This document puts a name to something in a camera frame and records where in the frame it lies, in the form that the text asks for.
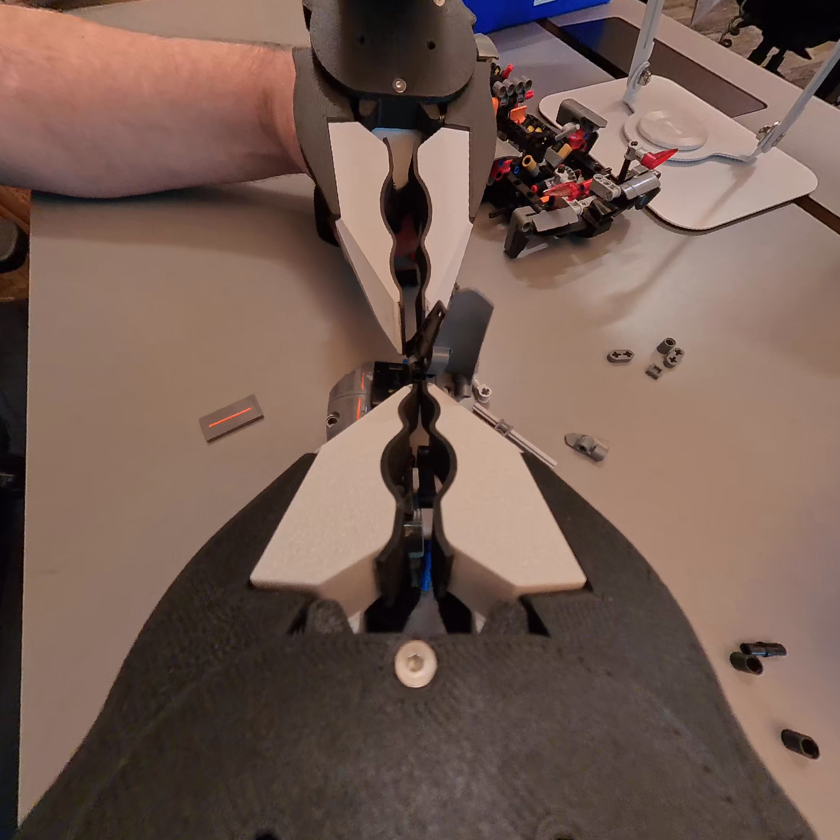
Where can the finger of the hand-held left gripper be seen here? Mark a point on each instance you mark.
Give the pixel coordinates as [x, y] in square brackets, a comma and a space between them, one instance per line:
[453, 197]
[358, 197]

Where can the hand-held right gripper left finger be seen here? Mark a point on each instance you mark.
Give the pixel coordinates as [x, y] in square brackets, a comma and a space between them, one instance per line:
[321, 525]

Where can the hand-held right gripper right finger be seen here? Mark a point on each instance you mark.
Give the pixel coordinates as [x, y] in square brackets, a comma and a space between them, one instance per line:
[512, 525]

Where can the lego car chassis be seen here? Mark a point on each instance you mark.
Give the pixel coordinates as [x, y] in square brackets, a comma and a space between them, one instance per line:
[564, 190]

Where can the grey lego assembly orange stripe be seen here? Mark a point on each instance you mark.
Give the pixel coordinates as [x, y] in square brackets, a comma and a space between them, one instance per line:
[469, 321]

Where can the person's left forearm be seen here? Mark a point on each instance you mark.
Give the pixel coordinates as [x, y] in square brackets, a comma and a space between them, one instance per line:
[131, 98]

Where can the scattered small lego pieces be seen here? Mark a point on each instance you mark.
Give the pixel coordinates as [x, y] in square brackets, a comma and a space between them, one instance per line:
[586, 445]

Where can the black lego tile red stripe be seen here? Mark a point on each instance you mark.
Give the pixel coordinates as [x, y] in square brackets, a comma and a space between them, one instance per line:
[231, 418]

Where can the person's left hand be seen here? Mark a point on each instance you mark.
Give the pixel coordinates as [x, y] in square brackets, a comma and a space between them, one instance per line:
[410, 229]

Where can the blue plastic bin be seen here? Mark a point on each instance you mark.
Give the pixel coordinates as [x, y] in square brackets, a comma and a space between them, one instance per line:
[525, 13]

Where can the thin white stand rod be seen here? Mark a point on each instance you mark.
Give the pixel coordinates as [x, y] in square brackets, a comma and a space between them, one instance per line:
[797, 105]
[643, 52]

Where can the white stand base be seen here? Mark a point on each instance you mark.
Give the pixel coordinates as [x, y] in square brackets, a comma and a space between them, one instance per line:
[722, 190]

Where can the black office chair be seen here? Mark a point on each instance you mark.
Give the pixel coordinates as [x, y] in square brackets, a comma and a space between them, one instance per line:
[12, 246]

